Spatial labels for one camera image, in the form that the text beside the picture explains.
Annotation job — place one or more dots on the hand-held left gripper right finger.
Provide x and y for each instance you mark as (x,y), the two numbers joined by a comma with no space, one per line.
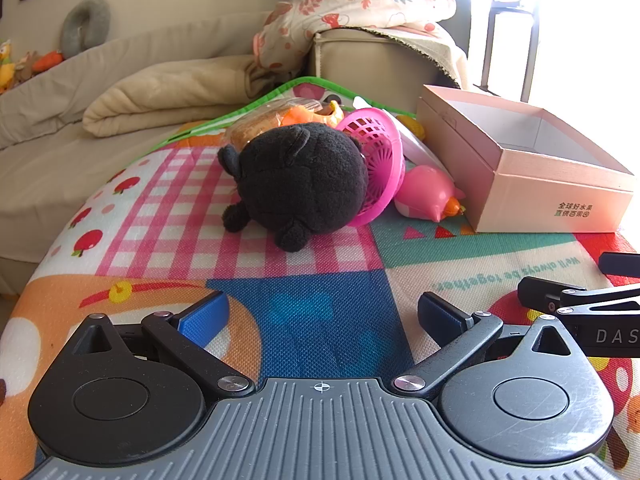
(440,312)

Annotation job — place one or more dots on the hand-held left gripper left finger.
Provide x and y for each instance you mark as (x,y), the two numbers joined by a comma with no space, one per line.
(205,317)

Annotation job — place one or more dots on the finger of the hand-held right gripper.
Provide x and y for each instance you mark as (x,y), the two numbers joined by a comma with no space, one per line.
(620,265)
(545,292)

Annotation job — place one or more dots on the pink cardboard box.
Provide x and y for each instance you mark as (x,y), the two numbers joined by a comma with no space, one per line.
(540,195)

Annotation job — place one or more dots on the pink duck toy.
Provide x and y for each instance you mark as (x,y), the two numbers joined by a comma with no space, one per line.
(425,190)

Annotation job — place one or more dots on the pink plastic basket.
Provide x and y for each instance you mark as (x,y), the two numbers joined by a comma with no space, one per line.
(385,160)

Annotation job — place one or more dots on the black plush toy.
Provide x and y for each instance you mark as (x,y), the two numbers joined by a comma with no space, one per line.
(300,185)

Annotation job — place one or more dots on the white packet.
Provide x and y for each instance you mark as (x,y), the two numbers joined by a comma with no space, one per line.
(420,150)

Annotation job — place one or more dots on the colourful play mat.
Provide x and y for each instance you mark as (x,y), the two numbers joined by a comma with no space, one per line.
(150,220)

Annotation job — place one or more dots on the packaged bread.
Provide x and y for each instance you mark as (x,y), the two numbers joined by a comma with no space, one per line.
(255,127)

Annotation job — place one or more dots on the beige sofa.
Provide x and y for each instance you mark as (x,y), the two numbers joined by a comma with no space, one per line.
(50,170)

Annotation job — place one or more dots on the beige folded blanket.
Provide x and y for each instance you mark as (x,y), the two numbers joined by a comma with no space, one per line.
(165,95)

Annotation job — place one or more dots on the window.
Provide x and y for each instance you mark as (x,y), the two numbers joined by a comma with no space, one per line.
(489,50)

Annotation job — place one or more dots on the orange plush toy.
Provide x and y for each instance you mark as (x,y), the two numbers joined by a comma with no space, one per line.
(47,60)

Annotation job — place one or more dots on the brown plush toy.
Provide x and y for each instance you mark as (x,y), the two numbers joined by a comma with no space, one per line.
(26,67)

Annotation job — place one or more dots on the grey neck pillow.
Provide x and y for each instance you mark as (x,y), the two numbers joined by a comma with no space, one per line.
(97,20)

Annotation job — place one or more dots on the yellow plush toy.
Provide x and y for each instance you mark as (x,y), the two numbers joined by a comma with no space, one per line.
(5,67)

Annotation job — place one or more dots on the floral quilt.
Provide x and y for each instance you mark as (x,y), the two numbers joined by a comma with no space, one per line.
(350,5)

